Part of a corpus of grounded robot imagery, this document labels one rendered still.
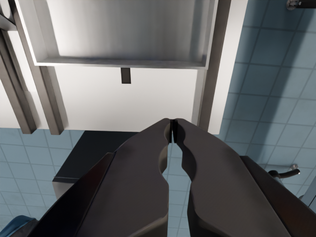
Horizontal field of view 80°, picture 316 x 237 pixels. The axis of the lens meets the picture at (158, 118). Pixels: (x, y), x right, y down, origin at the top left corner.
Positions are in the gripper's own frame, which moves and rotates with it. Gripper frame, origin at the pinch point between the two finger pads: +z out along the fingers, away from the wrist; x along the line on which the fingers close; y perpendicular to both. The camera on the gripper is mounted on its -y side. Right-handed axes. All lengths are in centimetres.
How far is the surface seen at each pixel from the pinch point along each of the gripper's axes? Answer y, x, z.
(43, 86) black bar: 5.0, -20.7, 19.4
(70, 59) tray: 0.7, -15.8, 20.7
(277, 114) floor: 57, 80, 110
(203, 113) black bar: 9.5, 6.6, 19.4
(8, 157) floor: 103, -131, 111
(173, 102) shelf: 8.4, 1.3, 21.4
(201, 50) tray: -0.8, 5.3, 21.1
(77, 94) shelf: 7.3, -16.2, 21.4
